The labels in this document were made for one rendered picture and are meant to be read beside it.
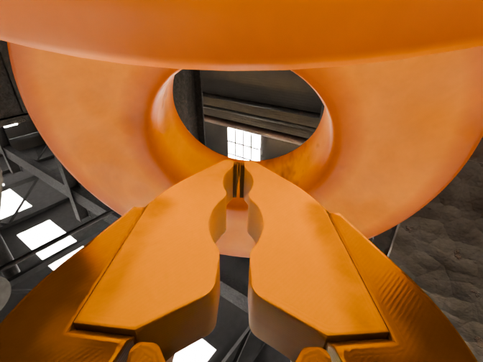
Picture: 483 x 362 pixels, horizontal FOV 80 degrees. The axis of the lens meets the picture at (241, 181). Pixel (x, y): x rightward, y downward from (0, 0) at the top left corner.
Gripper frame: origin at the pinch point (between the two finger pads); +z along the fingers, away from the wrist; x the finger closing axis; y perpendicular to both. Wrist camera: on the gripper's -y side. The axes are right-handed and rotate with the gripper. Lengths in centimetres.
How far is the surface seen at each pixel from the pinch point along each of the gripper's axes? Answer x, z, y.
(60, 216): -703, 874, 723
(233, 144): -24, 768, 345
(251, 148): 27, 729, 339
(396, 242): 17.8, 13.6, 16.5
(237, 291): 0, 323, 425
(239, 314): 7, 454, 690
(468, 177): 20.4, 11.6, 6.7
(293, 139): 113, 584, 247
